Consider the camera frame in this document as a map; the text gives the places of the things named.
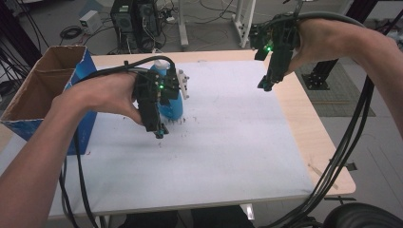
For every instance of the blue bottle with white cap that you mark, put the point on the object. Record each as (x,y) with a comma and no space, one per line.
(172,107)

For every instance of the person's right hand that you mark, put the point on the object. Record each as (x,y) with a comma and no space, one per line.
(326,41)

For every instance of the black metal frame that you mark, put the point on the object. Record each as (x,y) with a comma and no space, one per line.
(15,34)

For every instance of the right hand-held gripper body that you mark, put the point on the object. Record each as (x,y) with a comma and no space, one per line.
(280,41)

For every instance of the wooden table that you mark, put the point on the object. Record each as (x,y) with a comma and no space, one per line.
(313,120)

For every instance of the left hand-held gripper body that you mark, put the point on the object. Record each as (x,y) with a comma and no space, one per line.
(149,95)

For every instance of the black stand base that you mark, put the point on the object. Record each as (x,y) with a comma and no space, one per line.
(318,79)

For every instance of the white table mat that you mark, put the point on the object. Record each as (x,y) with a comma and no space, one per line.
(206,152)

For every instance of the person's left hand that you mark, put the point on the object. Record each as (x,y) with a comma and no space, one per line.
(104,93)

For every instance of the blue cardboard box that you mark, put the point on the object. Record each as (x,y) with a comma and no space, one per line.
(47,79)

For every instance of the small white box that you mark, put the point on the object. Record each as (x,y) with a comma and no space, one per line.
(90,21)

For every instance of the black round chair seat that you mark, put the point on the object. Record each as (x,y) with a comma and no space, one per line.
(364,217)

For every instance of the white power strip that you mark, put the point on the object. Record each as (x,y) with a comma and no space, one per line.
(170,19)

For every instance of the black computer tower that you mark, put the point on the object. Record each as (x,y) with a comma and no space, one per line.
(149,22)
(125,22)

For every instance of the white desk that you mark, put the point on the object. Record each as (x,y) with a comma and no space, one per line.
(183,31)

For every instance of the dark floor mat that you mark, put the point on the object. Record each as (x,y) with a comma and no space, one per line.
(345,101)

